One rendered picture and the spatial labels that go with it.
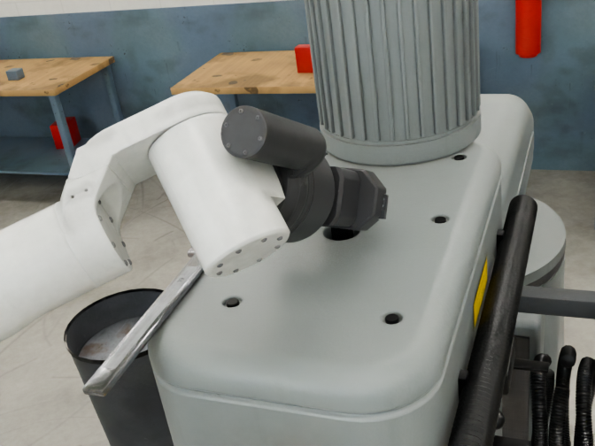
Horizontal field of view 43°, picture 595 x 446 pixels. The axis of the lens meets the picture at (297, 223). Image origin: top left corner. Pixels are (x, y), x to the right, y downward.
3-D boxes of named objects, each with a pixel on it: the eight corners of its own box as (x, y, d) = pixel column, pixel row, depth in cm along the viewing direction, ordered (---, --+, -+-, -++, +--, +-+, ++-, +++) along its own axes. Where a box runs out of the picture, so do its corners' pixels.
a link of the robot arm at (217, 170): (258, 281, 61) (175, 288, 51) (201, 170, 64) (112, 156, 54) (372, 207, 57) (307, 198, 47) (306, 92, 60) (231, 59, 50)
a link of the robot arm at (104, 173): (274, 211, 56) (110, 293, 55) (222, 111, 59) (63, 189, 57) (268, 182, 50) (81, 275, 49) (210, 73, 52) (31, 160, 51)
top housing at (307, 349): (436, 547, 61) (426, 393, 54) (155, 488, 70) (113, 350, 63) (506, 249, 99) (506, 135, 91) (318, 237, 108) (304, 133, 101)
